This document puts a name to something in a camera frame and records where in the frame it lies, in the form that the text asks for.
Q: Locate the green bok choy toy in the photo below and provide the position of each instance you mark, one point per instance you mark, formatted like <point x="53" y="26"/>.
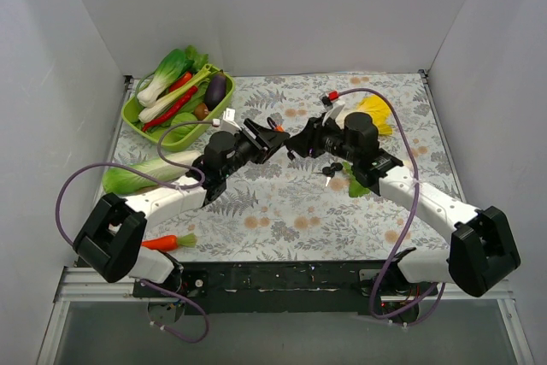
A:
<point x="175" y="64"/>

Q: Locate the yellow napa cabbage toy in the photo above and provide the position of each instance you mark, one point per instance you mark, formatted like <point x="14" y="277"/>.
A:
<point x="379" y="112"/>

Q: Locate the orange black padlock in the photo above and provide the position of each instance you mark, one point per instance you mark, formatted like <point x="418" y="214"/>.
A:
<point x="274" y="125"/>

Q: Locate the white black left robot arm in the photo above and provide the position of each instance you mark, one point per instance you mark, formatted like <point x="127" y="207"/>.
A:
<point x="111" y="239"/>

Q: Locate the spare black headed keys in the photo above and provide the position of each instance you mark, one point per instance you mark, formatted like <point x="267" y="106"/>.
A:
<point x="330" y="171"/>

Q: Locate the red chili pepper toy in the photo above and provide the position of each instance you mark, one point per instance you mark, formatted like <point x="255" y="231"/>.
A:
<point x="172" y="111"/>

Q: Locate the green napa cabbage toy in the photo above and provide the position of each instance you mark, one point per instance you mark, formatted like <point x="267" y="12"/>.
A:
<point x="136" y="177"/>

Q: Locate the green round cabbage toy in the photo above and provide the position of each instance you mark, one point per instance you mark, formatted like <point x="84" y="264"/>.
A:
<point x="185" y="122"/>

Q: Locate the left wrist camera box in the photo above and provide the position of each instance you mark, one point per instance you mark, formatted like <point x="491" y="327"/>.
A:
<point x="228" y="119"/>

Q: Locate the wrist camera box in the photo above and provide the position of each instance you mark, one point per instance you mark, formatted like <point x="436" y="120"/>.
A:
<point x="333" y="104"/>
<point x="228" y="119"/>

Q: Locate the orange carrot toy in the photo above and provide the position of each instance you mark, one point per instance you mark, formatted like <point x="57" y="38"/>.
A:
<point x="171" y="242"/>

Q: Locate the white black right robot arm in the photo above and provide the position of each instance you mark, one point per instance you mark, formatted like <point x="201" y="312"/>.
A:
<point x="482" y="249"/>

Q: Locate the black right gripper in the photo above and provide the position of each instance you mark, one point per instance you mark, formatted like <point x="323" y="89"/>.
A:
<point x="312" y="138"/>

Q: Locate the purple eggplant toy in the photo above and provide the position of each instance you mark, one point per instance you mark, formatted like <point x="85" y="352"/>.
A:
<point x="216" y="90"/>

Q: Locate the floral patterned table mat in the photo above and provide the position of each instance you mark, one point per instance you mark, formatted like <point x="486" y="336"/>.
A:
<point x="286" y="210"/>

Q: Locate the brown kiwi toy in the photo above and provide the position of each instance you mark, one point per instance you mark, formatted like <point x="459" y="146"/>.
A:
<point x="201" y="111"/>

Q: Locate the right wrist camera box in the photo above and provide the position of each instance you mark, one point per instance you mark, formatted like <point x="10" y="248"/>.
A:
<point x="333" y="104"/>

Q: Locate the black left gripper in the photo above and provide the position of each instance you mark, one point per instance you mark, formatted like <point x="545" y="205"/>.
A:
<point x="258" y="142"/>

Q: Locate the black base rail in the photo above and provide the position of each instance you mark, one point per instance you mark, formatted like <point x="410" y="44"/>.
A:
<point x="294" y="287"/>

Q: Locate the white radish toy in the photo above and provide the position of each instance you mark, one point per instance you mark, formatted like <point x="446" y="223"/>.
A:
<point x="355" y="189"/>

